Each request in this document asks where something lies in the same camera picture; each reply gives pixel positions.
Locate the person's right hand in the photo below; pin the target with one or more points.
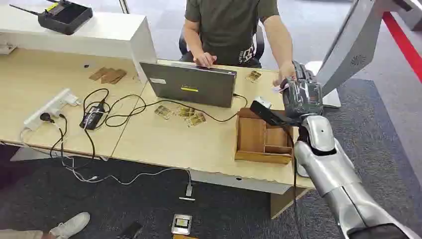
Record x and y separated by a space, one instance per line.
205 60

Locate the person's left hand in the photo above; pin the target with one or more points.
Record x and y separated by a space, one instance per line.
286 72

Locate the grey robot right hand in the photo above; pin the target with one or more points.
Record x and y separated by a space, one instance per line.
305 97

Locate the white card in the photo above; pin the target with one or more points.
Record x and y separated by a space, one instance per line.
277 88

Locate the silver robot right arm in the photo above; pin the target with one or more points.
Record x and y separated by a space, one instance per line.
333 171

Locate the grey laptop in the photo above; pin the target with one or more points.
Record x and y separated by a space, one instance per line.
193 84

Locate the gold printed card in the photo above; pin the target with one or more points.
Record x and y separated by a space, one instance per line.
254 76
196 119
184 112
163 112

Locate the person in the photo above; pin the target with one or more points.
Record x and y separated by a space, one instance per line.
227 29

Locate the wooden card box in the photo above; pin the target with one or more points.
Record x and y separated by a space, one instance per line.
260 140

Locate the brown card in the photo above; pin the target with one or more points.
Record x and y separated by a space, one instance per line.
114 76
99 73

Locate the white desk shelf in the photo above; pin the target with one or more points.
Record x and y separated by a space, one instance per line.
99 33

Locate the black power adapter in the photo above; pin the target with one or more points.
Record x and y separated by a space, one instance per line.
93 116

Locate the white plug charger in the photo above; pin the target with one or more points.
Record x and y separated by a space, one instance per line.
72 99

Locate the black remote controller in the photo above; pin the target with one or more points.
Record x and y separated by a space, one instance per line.
64 15

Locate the white power strip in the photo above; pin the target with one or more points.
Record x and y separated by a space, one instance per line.
49 110

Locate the silver square device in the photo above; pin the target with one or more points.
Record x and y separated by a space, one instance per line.
182 224

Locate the orange flat object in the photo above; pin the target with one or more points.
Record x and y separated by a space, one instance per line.
184 237

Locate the black phone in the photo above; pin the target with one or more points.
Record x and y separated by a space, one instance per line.
131 230

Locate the white shoe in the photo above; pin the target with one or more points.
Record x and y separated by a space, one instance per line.
71 226

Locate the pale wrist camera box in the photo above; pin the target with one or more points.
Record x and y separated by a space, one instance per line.
262 102

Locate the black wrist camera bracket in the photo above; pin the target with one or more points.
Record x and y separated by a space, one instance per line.
268 115

